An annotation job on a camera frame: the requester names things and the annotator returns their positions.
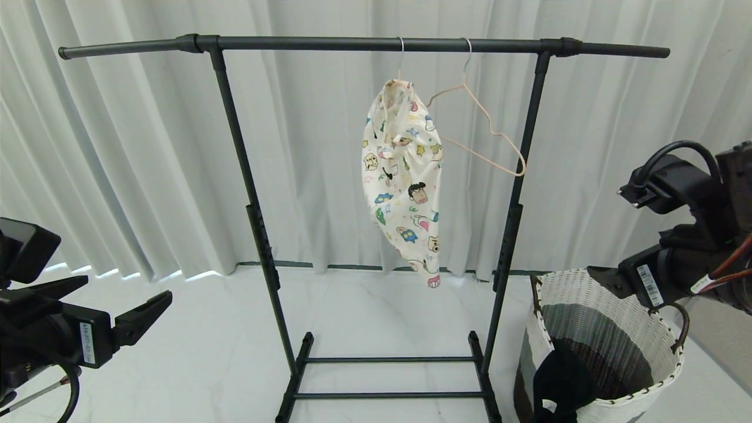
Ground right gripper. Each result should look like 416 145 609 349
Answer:
586 244 714 309

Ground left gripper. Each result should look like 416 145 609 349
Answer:
0 275 173 377

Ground cream printed garment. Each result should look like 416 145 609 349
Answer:
361 79 443 288

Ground pink clothes hanger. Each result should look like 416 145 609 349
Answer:
426 38 526 177
385 37 412 89

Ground white laundry basket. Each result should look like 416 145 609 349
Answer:
514 268 691 423

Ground black clothes rack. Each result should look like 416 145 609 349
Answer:
58 34 672 423

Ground black garment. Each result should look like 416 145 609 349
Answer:
531 350 601 423

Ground white curtain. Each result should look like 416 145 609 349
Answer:
0 0 752 283

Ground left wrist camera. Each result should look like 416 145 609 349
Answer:
0 217 61 286

